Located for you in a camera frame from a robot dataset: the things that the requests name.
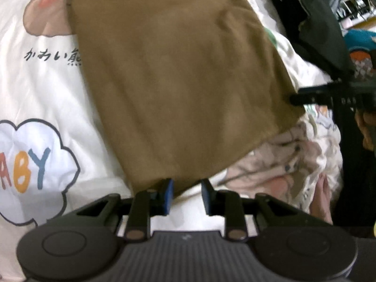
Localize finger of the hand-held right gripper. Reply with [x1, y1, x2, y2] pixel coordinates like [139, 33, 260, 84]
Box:
[289, 87, 335, 107]

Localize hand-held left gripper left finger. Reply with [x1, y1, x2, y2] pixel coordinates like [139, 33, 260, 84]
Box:
[73, 178, 174, 241]

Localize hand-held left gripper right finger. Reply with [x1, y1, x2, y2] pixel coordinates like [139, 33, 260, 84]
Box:
[201, 179, 297, 241]

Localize brown printed t-shirt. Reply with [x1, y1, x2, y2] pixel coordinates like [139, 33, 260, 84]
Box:
[66, 0, 306, 196]

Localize person's right hand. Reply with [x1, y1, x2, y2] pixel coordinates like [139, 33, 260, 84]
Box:
[355, 112, 376, 152]

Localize teal printed fleece blanket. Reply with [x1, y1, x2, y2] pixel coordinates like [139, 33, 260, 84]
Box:
[342, 29, 376, 80]

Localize folded black clothing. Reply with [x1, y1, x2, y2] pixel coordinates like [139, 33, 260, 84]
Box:
[255, 0, 356, 81]

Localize pink printed pajama cloth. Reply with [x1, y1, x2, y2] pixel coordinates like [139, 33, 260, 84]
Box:
[226, 106, 343, 221]

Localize person's dark clothing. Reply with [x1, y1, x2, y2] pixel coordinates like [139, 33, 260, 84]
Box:
[335, 109, 376, 238]

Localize wooden desk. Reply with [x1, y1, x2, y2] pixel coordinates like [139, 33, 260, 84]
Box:
[335, 0, 376, 30]

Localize person's foot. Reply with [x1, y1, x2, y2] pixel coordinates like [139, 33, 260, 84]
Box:
[311, 172, 334, 224]

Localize white bear print blanket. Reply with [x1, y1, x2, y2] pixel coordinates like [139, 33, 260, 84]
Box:
[0, 0, 332, 282]

